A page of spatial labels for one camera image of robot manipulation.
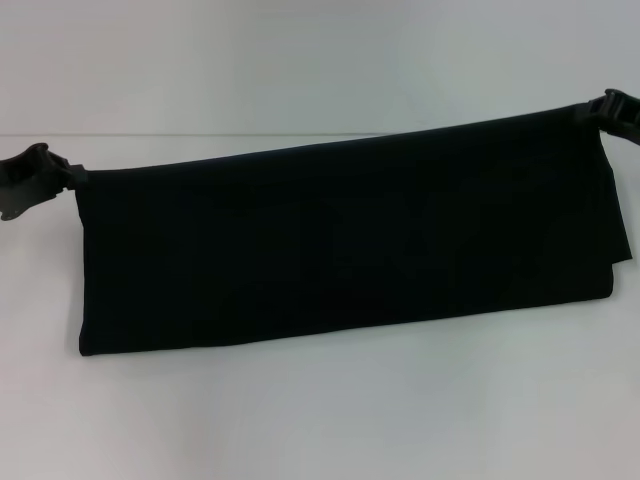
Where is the black shirt with FREE print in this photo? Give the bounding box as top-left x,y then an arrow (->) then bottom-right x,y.
72,103 -> 634,359

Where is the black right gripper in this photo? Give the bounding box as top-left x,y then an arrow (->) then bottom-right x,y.
573,88 -> 640,147

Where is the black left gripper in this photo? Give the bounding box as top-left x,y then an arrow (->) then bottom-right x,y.
0,142 -> 87,222

